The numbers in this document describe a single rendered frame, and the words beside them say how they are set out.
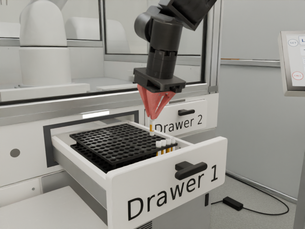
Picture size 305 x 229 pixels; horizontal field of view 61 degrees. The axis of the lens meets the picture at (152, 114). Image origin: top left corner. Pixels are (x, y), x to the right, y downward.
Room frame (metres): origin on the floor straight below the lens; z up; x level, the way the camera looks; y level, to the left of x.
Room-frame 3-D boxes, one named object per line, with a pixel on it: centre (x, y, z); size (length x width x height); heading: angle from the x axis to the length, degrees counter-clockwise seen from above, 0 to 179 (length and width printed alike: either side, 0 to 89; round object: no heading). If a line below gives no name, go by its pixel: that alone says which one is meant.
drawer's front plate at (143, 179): (0.45, -0.05, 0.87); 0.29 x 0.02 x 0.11; 128
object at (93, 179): (0.61, 0.08, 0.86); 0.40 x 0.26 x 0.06; 38
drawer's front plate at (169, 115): (0.90, -0.09, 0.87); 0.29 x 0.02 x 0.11; 128
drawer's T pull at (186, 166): (0.43, -0.06, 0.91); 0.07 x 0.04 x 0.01; 128
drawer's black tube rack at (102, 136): (0.61, 0.08, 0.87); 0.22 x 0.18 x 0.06; 38
